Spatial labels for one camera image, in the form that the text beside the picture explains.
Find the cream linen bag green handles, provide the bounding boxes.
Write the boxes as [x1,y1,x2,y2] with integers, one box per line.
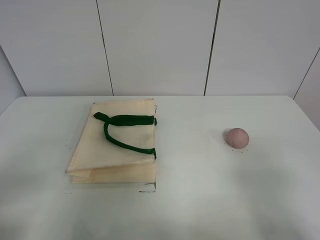
[65,98,156,184]

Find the pink peach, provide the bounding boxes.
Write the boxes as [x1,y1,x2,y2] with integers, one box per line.
[224,128,250,149]

